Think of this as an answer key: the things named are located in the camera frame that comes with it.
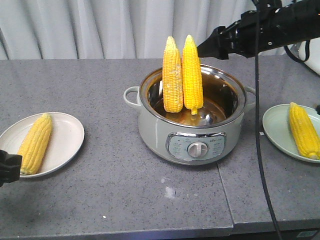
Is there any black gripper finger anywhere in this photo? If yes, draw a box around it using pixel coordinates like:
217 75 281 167
0 150 22 187

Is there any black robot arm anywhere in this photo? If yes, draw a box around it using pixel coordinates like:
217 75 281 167
214 0 320 60

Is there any cream white plate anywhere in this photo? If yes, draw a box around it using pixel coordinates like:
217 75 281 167
0 112 85 179

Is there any white rice cooker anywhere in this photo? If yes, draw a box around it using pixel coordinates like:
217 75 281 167
295 38 320 75

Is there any light green plate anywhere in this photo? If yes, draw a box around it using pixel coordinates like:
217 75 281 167
262 104 320 164

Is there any corn cob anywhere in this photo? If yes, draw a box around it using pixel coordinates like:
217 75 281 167
182 34 204 116
162 36 184 113
289 102 320 160
17 113 53 175

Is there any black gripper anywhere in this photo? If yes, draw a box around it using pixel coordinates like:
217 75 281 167
197 9 280 60

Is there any pale green electric pot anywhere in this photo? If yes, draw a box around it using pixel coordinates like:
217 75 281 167
123 64 256 166

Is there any black camera cable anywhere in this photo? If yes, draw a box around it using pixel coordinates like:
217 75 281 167
252 0 283 240

